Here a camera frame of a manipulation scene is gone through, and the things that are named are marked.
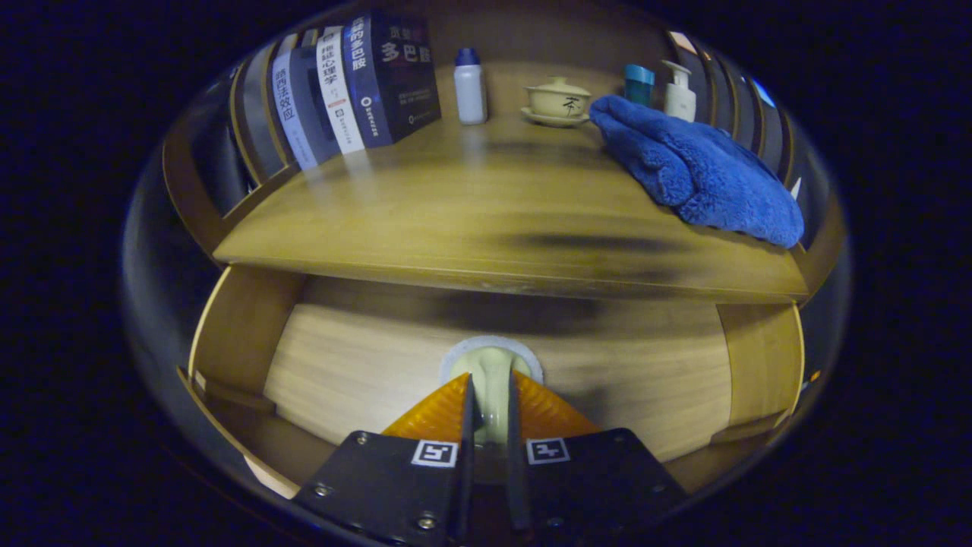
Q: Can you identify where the light blue book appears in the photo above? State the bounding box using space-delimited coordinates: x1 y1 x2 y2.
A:
271 47 342 172

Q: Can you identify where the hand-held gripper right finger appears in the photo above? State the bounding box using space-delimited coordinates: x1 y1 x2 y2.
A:
507 371 688 536

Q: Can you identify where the blue towel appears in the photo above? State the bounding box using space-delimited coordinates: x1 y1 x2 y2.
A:
589 94 806 250

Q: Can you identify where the dark blue book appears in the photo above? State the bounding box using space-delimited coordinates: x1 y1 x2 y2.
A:
342 14 443 149

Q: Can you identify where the white bottle blue cap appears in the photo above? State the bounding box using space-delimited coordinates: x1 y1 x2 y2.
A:
453 48 488 126

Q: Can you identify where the wooden drawer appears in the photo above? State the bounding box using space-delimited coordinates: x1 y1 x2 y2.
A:
177 264 806 502

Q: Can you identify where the white pump bottle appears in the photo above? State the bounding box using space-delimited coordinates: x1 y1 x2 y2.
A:
661 59 697 122

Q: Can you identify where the teal capped bottle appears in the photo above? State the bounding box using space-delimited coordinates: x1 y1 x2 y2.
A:
624 64 655 107

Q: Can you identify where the beige lidded teacup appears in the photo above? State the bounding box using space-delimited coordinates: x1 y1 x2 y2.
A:
520 76 593 128

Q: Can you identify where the wooden countertop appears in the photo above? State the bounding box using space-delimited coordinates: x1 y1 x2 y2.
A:
213 65 809 305

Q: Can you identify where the white book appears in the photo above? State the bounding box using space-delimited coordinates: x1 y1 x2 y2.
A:
315 25 367 157

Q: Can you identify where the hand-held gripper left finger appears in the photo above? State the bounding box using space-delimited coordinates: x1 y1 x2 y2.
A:
292 372 475 547

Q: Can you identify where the cream handled white scrubber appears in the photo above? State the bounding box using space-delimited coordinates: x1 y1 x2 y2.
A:
439 335 544 445

